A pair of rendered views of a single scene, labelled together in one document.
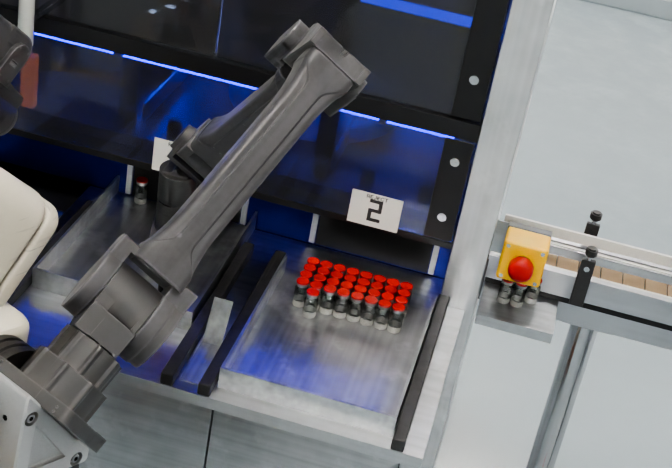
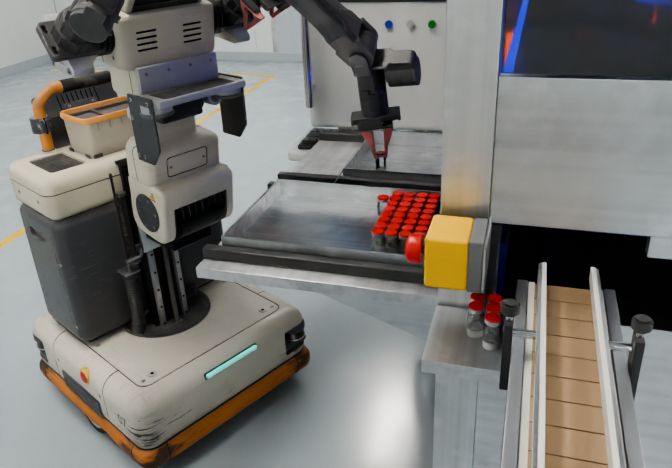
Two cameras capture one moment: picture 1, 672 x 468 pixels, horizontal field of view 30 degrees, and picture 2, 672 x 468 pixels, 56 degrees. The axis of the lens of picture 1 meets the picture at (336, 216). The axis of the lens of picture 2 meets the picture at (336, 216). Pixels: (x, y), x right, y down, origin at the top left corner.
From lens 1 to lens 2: 212 cm
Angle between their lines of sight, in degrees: 85
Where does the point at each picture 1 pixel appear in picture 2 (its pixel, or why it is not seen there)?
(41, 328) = (329, 149)
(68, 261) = (407, 147)
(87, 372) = (60, 20)
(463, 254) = not seen: hidden behind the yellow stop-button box
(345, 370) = (308, 234)
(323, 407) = (247, 219)
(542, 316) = (460, 354)
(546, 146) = not seen: outside the picture
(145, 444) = not seen: hidden behind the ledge
